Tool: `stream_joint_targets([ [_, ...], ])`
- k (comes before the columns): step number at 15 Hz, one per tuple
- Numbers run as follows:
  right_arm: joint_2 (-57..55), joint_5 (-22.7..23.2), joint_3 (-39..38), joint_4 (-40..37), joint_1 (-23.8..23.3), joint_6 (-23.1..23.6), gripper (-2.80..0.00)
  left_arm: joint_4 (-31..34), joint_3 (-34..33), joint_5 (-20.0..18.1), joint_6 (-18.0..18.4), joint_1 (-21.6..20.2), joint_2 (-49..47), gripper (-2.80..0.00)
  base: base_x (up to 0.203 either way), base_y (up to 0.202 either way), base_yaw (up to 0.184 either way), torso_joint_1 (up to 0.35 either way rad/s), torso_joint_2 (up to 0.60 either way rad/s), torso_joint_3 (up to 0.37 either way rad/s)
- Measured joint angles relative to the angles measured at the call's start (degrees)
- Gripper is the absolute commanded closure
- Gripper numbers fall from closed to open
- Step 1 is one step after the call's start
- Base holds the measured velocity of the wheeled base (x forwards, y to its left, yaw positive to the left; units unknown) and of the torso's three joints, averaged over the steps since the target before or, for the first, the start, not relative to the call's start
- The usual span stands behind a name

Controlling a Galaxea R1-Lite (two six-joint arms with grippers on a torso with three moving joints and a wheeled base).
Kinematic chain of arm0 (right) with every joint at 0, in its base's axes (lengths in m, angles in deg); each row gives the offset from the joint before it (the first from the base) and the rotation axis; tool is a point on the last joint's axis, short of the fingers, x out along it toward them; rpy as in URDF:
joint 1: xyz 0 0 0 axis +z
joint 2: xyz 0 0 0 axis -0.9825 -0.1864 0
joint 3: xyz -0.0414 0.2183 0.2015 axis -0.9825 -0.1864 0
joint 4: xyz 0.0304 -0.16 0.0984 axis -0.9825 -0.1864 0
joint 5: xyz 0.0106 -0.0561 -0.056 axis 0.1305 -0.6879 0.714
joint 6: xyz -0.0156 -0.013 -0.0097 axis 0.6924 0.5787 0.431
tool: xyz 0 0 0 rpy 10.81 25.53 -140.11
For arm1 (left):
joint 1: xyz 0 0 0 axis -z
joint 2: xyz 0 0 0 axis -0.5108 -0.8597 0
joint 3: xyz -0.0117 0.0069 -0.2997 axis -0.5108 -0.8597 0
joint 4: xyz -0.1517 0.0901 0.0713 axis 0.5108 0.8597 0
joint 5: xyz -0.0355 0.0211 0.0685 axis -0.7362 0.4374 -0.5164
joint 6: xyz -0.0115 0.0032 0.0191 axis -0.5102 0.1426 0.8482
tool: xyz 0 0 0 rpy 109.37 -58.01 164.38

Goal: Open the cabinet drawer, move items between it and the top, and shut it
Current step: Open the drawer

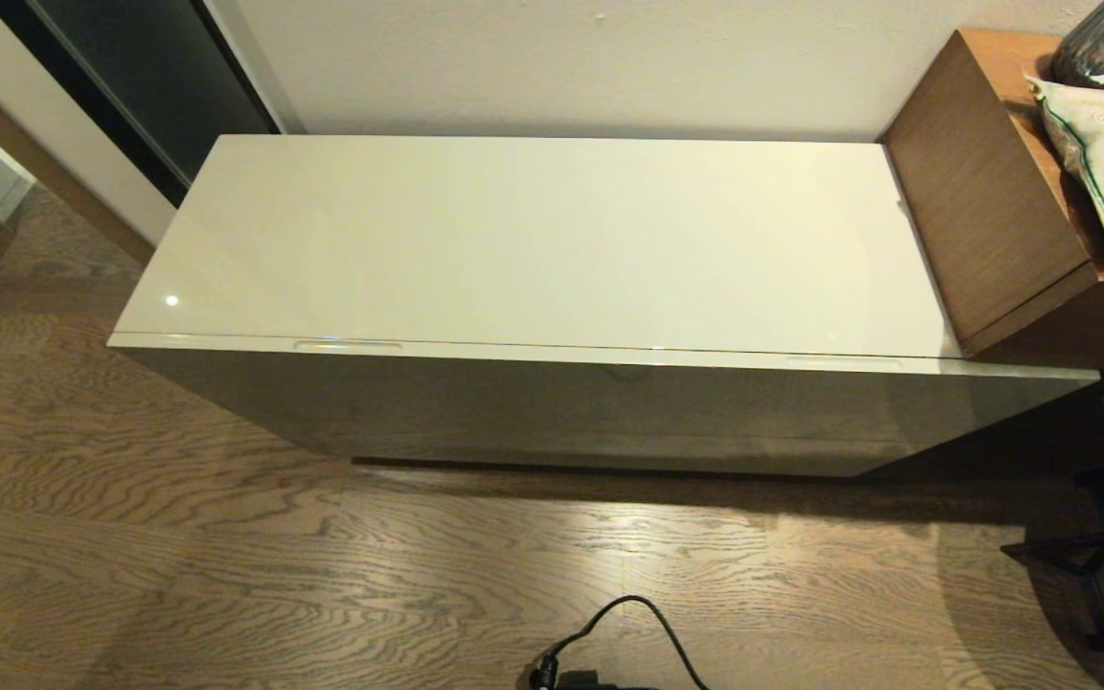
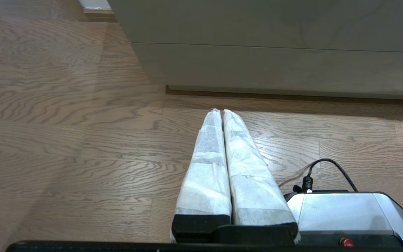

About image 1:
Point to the glossy white low cabinet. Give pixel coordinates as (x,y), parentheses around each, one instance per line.
(533,240)

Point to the brown wooden side table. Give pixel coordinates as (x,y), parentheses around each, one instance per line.
(983,192)

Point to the dark sliding door panel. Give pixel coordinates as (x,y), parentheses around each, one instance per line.
(149,77)

